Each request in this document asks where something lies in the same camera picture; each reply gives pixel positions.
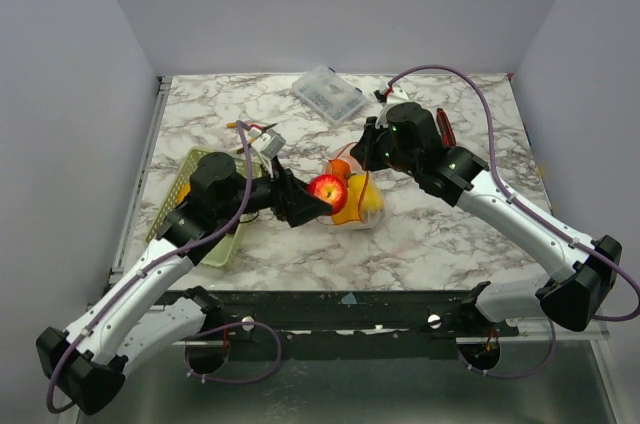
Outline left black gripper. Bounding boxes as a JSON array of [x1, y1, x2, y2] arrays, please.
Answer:
[[217, 155, 332, 226]]

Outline red toy tomato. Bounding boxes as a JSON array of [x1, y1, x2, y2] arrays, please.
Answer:
[[307, 174, 348, 214]]

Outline small orange toy pumpkin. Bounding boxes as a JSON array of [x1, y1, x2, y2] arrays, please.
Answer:
[[329, 159, 352, 181]]

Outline clear zip top bag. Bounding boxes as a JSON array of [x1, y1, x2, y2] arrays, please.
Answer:
[[318, 142, 387, 229]]

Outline yellow toy bell pepper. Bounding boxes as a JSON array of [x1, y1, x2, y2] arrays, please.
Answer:
[[347, 174, 385, 212]]

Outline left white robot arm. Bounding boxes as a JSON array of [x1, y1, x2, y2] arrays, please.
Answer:
[[35, 152, 332, 415]]

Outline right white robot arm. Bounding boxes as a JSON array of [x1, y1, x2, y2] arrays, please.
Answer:
[[350, 102, 622, 336]]

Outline red black utility knife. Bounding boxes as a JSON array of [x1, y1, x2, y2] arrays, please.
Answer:
[[436, 108, 456, 147]]

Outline clear plastic parts box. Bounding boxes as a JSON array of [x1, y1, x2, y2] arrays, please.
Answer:
[[292, 65, 368, 125]]

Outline pale green plastic basket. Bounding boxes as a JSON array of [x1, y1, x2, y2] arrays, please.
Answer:
[[142, 151, 270, 274]]

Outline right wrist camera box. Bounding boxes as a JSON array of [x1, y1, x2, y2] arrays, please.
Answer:
[[373, 84, 410, 107]]

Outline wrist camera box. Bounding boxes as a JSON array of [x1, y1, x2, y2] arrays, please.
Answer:
[[373, 84, 410, 107], [254, 129, 286, 161]]

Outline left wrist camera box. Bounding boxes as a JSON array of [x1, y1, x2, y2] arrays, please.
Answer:
[[254, 129, 286, 161]]

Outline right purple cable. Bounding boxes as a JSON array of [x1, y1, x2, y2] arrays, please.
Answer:
[[387, 63, 640, 379]]

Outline purple cable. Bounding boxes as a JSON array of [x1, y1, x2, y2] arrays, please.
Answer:
[[387, 63, 640, 379], [45, 119, 282, 415]]

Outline yellow handled pliers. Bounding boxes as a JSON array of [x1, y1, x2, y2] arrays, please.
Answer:
[[226, 121, 277, 154]]

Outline black mounting base rail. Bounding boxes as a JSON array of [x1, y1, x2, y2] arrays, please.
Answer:
[[164, 288, 586, 363]]

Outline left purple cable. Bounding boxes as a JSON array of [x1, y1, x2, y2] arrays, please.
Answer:
[[45, 119, 282, 415]]

